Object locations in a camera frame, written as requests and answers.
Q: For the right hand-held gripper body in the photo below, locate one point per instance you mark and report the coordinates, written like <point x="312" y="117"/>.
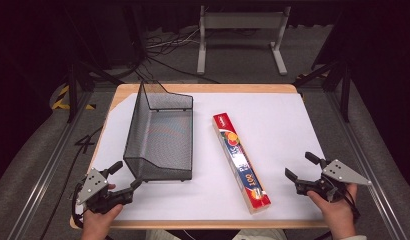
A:
<point x="339" y="175"/>

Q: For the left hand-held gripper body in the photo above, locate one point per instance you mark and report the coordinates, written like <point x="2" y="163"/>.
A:
<point x="93" y="186"/>

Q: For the person's left hand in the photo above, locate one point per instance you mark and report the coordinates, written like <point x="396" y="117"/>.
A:
<point x="100" y="220"/>

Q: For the person's right hand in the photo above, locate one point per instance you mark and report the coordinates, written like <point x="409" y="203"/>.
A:
<point x="336" y="213"/>

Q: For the white table mat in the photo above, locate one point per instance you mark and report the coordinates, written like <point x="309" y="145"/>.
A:
<point x="286" y="133"/>

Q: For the black tape floor mark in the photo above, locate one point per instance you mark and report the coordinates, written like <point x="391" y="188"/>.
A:
<point x="84" y="143"/>

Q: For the long red wrap box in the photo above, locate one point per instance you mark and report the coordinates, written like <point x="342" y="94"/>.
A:
<point x="241" y="163"/>

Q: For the black tripod stand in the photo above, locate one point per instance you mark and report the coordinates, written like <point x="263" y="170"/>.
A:
<point x="341" y="83"/>
<point x="78" y="83"/>

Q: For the yellow black hazard tape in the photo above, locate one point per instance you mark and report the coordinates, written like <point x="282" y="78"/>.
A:
<point x="61" y="100"/>

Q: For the white metal stand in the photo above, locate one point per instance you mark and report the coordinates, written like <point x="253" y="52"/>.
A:
<point x="243" y="21"/>

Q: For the aluminium floor rail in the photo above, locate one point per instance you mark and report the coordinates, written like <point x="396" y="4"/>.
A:
<point x="369" y="166"/>
<point x="49" y="166"/>

